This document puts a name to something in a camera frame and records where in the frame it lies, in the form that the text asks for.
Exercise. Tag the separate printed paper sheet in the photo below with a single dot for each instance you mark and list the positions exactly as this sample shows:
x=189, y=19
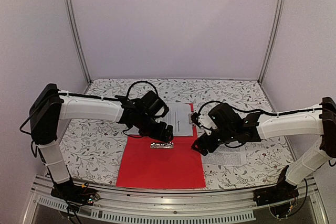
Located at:
x=226, y=156

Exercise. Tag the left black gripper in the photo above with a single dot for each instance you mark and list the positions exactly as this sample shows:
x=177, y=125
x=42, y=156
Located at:
x=159, y=135

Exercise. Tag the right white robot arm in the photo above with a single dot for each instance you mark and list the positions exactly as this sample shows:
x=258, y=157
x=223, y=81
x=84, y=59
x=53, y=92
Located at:
x=316, y=120

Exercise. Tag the aluminium front rail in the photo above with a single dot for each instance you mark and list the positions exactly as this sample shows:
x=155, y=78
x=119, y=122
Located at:
x=129, y=205

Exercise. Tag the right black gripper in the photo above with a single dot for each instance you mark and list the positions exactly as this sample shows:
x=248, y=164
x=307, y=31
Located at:
x=200, y=140

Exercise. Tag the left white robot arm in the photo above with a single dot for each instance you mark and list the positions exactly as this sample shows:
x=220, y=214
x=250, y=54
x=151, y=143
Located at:
x=54, y=105

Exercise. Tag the red file folder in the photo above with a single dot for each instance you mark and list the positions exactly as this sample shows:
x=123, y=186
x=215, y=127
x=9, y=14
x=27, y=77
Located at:
x=144, y=167

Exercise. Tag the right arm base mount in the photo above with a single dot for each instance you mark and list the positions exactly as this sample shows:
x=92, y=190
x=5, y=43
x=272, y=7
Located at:
x=281, y=191

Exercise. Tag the spine metal folder clip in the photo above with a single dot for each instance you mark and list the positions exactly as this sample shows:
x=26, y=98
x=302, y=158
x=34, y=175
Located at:
x=157, y=145

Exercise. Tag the aluminium frame post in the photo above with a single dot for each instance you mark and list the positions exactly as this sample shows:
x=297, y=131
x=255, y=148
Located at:
x=76, y=40
x=271, y=41

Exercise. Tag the printed white paper sheets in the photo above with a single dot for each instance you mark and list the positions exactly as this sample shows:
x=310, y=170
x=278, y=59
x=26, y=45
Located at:
x=178, y=116

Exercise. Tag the right aluminium frame post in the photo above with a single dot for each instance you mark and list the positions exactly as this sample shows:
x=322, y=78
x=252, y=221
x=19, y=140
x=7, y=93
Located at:
x=271, y=41

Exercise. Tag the left aluminium frame post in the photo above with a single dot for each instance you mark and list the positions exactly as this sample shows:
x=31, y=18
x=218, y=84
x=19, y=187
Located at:
x=76, y=40

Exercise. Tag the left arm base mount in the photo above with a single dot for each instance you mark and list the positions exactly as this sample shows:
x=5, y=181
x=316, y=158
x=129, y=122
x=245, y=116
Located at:
x=75, y=194

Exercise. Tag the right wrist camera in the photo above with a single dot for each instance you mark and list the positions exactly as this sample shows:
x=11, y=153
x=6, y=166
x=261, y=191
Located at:
x=205, y=122

